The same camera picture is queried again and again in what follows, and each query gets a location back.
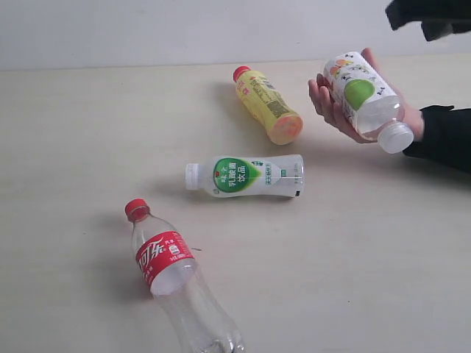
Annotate clear bottle with fruit label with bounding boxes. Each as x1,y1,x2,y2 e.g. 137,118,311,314
323,51,414,154

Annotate clear cola bottle red label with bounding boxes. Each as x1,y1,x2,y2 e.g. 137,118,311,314
124,199,246,352

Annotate bare open human hand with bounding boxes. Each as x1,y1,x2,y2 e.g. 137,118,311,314
308,47,424,145

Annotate yellow bottle with red cap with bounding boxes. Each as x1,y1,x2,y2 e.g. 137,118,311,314
233,66,303,146

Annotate white bottle with green label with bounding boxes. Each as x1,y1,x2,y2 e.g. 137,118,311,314
185,154,305,198

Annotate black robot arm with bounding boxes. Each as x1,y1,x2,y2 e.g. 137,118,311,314
385,0,470,42

